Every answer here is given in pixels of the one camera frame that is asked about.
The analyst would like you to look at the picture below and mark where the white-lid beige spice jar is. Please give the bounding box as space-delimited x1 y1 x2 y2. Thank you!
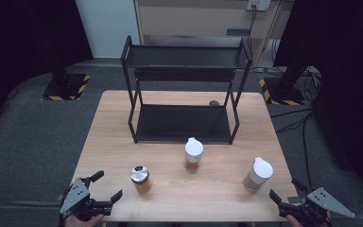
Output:
243 156 274 194

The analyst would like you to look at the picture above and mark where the white wall socket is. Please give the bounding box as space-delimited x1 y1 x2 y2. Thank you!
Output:
246 0 271 12

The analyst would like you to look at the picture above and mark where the dark curtain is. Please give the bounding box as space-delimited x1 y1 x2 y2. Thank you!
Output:
273 0 363 198
0 0 95 137

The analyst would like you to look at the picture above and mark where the silver-lid orange spice jar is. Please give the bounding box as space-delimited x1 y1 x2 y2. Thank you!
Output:
130 165 152 194

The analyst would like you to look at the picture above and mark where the black stand base striped edge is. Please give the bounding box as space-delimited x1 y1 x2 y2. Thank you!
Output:
259 77 306 107
41 73 91 102

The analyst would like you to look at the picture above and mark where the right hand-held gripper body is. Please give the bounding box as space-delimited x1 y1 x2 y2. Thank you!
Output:
277 186 356 227

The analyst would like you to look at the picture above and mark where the black metal shelf rack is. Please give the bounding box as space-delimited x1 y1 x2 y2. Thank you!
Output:
120 35 253 146

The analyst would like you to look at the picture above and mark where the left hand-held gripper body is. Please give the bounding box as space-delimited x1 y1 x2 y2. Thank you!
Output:
59 178 113 222

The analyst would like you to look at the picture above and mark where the person's left hand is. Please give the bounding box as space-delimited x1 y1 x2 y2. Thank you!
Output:
63 213 105 227

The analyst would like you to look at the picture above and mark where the black socket cable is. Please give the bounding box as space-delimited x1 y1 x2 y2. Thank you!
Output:
247 6 258 61

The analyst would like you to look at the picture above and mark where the beige wooden cabinet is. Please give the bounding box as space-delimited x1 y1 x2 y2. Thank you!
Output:
133 0 295 68

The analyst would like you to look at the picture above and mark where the tangled black cable bundle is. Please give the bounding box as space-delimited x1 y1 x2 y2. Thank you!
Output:
302 66 323 102

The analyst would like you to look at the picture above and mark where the person's right hand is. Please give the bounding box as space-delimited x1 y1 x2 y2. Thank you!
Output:
285 214 305 227

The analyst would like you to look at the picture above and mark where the white-lid brown spice jar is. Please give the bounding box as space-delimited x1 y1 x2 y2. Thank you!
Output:
183 136 204 174

